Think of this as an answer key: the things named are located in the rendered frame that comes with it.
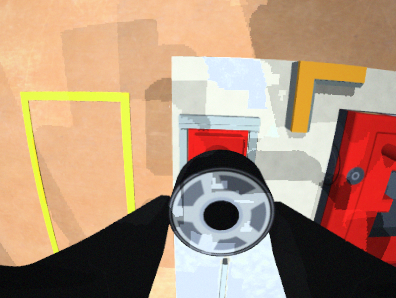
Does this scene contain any yellow tape outline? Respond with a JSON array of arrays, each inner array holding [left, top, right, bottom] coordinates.
[[20, 91, 136, 253]]

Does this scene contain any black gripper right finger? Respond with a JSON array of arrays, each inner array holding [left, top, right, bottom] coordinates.
[[268, 201, 396, 298]]

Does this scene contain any black wheel with grey rim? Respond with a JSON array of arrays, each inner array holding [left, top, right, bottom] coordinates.
[[167, 149, 276, 257]]

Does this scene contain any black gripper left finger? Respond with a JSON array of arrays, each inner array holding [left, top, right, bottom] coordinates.
[[0, 194, 170, 298]]

